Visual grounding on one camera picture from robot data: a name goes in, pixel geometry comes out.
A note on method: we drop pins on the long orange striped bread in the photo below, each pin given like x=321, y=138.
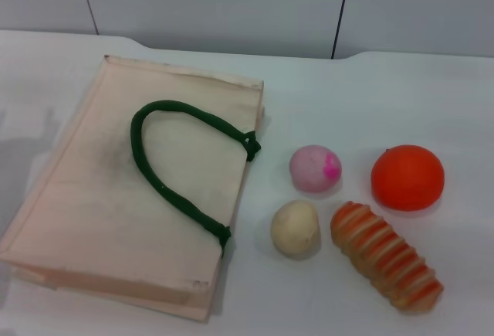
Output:
x=382, y=253

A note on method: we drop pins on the pink round pastry magenta mark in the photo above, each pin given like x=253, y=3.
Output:
x=310, y=170

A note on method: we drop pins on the beige round egg yolk pastry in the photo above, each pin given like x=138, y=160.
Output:
x=295, y=231

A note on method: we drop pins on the round orange fruit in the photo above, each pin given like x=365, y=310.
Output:
x=407, y=177

